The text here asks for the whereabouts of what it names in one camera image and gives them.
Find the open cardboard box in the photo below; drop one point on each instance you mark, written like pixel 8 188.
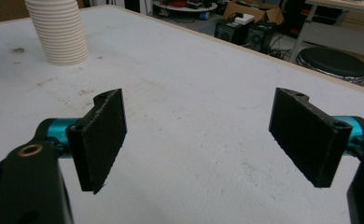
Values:
pixel 264 11

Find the black round stool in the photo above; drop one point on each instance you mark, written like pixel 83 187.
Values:
pixel 332 60

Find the small white box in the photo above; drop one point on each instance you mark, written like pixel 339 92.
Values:
pixel 244 18

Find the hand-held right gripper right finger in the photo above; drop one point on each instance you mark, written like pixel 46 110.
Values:
pixel 307 137

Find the stack of ribbed paper cups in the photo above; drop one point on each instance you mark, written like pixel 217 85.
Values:
pixel 62 31

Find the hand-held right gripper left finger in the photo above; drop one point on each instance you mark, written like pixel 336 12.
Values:
pixel 97 146

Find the round white table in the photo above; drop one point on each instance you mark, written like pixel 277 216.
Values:
pixel 183 6

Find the white table mat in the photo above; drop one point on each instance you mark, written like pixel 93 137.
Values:
pixel 186 109

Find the white metal-legged table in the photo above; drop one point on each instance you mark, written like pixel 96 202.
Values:
pixel 335 34

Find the black computer tower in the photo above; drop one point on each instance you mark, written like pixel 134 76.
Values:
pixel 230 31
pixel 261 35

